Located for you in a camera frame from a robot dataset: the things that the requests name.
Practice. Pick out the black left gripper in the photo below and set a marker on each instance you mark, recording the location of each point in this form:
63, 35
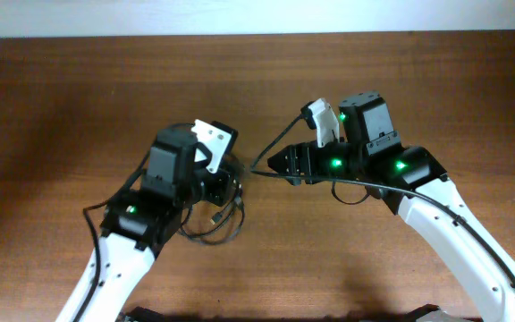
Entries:
221, 182

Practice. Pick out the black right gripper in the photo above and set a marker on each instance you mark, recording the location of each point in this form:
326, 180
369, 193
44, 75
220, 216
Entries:
302, 160

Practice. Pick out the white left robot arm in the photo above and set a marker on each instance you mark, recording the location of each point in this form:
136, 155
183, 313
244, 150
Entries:
188, 183

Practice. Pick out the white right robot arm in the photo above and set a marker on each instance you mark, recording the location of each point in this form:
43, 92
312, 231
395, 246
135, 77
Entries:
357, 144

